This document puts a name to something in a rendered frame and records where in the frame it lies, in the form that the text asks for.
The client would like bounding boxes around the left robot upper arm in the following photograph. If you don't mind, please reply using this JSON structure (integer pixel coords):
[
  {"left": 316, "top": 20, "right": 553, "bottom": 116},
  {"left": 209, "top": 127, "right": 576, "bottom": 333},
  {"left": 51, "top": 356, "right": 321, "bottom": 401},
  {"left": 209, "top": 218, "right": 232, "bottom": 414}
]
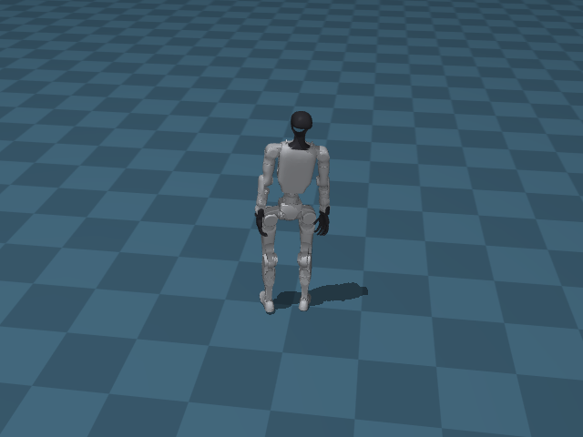
[{"left": 260, "top": 143, "right": 281, "bottom": 187}]

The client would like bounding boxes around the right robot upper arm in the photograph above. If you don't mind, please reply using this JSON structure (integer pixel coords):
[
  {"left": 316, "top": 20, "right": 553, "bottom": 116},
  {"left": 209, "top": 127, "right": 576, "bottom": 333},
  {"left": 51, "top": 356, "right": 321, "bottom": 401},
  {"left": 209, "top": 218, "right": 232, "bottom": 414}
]
[{"left": 315, "top": 146, "right": 330, "bottom": 187}]

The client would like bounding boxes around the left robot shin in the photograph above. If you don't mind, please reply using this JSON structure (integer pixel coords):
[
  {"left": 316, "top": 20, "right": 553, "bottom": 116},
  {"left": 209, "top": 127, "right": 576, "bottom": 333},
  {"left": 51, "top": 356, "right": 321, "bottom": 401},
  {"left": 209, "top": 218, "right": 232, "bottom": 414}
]
[{"left": 261, "top": 254, "right": 276, "bottom": 301}]

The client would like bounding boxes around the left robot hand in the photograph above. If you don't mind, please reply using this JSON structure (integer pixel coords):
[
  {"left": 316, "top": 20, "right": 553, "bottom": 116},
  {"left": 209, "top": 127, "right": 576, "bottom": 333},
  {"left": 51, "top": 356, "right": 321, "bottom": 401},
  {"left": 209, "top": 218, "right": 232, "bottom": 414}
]
[{"left": 255, "top": 208, "right": 268, "bottom": 237}]

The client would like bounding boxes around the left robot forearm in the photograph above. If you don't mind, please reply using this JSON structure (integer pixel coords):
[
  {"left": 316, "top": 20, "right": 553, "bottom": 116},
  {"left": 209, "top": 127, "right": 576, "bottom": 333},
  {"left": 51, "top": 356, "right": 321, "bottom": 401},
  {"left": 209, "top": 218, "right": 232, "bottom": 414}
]
[{"left": 255, "top": 176, "right": 270, "bottom": 215}]

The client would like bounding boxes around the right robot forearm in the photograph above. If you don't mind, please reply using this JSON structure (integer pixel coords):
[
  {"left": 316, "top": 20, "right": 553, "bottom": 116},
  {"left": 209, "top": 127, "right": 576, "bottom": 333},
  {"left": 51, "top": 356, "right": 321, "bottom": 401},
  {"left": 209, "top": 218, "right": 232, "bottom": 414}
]
[{"left": 319, "top": 177, "right": 331, "bottom": 213}]

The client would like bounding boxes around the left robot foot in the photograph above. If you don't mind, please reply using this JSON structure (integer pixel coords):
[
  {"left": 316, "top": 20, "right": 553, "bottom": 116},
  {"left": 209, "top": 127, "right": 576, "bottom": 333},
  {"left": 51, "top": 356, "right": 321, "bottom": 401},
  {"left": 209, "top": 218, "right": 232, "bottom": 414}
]
[{"left": 260, "top": 290, "right": 274, "bottom": 312}]

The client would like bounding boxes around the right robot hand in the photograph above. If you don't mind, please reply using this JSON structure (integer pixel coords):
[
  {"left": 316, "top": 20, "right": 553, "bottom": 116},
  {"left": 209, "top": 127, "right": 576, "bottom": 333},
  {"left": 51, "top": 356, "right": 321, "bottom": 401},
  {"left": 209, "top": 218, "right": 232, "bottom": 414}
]
[{"left": 314, "top": 207, "right": 330, "bottom": 236}]

